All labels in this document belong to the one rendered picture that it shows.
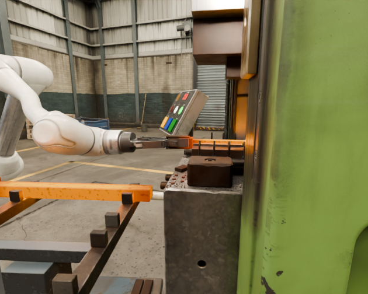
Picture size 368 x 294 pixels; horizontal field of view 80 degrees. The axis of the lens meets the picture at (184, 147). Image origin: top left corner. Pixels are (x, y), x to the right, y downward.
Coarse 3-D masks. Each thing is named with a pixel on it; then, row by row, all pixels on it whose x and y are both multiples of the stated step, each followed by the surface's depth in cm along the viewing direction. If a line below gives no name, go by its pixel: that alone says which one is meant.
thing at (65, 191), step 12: (0, 180) 46; (0, 192) 42; (24, 192) 42; (36, 192) 42; (48, 192) 41; (60, 192) 41; (72, 192) 41; (84, 192) 41; (96, 192) 41; (108, 192) 41; (120, 192) 40; (144, 192) 40
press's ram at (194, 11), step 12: (192, 0) 56; (204, 0) 56; (216, 0) 55; (228, 0) 55; (240, 0) 55; (192, 12) 57; (204, 12) 57; (216, 12) 57; (228, 12) 57; (240, 12) 57
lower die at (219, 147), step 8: (208, 144) 73; (216, 144) 73; (224, 144) 72; (232, 144) 72; (240, 144) 72; (192, 152) 69; (200, 152) 69; (208, 152) 69; (216, 152) 68; (224, 152) 68; (232, 152) 68; (240, 152) 67
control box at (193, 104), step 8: (176, 96) 145; (192, 96) 114; (200, 96) 115; (208, 96) 117; (176, 104) 135; (184, 104) 120; (192, 104) 115; (200, 104) 116; (168, 112) 144; (176, 112) 127; (184, 112) 114; (192, 112) 115; (184, 120) 115; (192, 120) 116; (160, 128) 143; (176, 128) 115; (184, 128) 116
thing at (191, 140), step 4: (168, 136) 76; (172, 136) 76; (176, 136) 75; (180, 136) 75; (184, 136) 75; (188, 136) 75; (192, 136) 78; (192, 140) 74; (196, 140) 75; (200, 140) 75; (204, 140) 75; (208, 140) 75; (212, 140) 75; (216, 140) 75; (220, 140) 75; (224, 140) 75; (228, 140) 75; (232, 140) 75; (236, 140) 75; (240, 140) 75; (244, 140) 75; (192, 144) 75; (172, 148) 76; (176, 148) 76; (180, 148) 76; (184, 148) 76; (188, 148) 76
